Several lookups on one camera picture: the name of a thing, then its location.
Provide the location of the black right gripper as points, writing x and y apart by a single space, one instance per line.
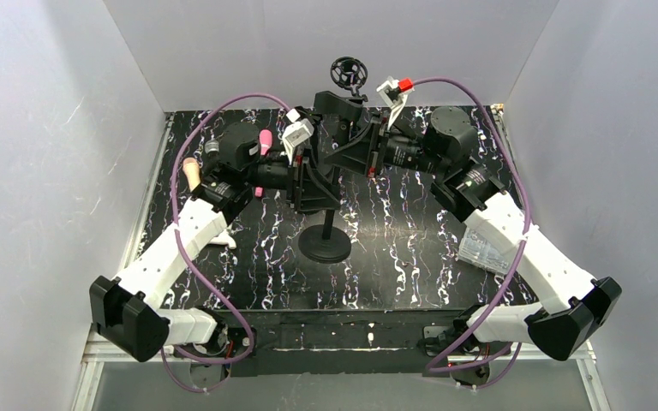
374 147

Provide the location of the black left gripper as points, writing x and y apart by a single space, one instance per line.
297 179

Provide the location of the black round-base stand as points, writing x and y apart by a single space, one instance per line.
324 243

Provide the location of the black tripod shock-mount stand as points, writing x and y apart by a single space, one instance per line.
350 74

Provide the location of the pink microphone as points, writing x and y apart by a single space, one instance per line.
265 140

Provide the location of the beige microphone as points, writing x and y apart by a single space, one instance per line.
191 170

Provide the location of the black grey-mesh microphone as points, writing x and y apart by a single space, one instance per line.
211 148

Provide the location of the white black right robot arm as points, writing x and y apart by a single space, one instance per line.
571 303

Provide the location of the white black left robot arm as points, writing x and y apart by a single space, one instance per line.
127 308

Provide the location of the white plastic faucet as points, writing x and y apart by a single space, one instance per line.
224 239

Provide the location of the clear plastic parts box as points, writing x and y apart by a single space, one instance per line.
479 252

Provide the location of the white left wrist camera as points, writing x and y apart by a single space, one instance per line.
300 129

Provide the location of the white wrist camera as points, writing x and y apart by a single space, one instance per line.
395 94
300 129

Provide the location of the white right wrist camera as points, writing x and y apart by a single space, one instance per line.
395 94

